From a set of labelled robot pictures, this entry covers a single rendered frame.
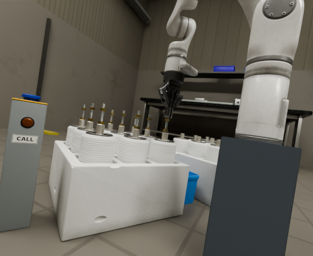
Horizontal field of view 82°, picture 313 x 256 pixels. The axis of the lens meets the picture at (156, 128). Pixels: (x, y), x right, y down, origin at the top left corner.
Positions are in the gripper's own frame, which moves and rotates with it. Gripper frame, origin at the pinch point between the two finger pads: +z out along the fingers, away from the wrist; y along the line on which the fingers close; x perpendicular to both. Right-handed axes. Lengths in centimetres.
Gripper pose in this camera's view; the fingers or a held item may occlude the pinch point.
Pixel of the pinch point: (168, 112)
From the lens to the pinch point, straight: 65.7
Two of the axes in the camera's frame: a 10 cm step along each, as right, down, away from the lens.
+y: -6.4, -0.9, -7.6
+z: -1.5, 9.9, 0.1
